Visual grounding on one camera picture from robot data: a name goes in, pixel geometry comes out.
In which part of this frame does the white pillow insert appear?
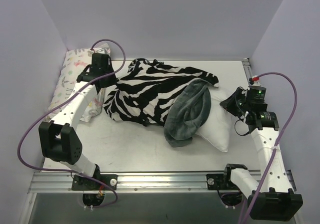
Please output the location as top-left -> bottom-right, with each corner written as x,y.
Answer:
196,87 -> 232,153

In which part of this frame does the zebra pillowcase with grey lining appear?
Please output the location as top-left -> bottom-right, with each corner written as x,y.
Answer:
103,58 -> 219,148

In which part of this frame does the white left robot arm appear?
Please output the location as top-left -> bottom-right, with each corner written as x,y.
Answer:
38,53 -> 117,189

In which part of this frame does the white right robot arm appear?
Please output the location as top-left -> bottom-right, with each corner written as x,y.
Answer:
220,85 -> 303,222

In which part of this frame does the floral animal print pillow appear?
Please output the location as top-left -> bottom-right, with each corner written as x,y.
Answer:
48,44 -> 111,122

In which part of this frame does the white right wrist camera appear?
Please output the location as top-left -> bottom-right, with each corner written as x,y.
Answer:
248,76 -> 262,87

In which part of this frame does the thin black cable loop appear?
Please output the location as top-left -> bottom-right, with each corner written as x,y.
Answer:
234,120 -> 251,136

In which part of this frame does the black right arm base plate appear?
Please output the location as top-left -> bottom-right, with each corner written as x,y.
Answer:
206,173 -> 239,191

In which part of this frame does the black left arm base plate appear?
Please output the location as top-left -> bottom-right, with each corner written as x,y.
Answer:
71,173 -> 118,191

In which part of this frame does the aluminium front rail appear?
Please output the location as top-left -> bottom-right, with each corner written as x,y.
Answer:
29,171 -> 223,193

